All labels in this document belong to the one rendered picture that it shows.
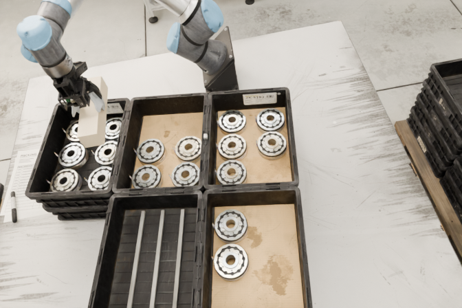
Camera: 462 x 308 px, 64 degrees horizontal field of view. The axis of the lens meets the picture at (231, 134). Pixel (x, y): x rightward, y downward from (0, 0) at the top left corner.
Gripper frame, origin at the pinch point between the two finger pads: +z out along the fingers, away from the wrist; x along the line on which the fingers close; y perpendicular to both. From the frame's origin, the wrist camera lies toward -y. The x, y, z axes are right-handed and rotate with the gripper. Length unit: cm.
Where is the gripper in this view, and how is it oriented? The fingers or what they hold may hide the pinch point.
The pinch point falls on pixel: (91, 108)
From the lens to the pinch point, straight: 127.6
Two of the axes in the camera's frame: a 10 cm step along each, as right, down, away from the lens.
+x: 9.8, -1.8, -0.1
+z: 1.1, 5.6, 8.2
